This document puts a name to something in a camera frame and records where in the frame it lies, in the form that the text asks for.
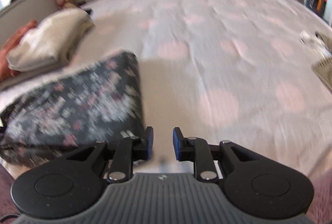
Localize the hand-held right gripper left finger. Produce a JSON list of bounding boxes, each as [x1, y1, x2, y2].
[[66, 126, 154, 183]]

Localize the white garment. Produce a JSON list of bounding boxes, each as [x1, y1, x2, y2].
[[299, 30, 332, 58]]

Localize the bed with pink dotted sheet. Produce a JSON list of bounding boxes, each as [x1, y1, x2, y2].
[[0, 0, 332, 180]]

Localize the orange cloth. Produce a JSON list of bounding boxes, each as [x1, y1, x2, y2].
[[0, 19, 38, 81]]

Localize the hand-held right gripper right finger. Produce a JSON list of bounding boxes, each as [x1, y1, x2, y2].
[[173, 127, 265, 183]]

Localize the dark floral pants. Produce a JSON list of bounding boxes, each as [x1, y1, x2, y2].
[[0, 50, 146, 169]]

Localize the purple fuzzy robe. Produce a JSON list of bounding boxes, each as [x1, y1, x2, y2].
[[0, 163, 332, 224]]

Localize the beige striped garment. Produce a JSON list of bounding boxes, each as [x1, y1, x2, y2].
[[311, 56, 332, 92]]

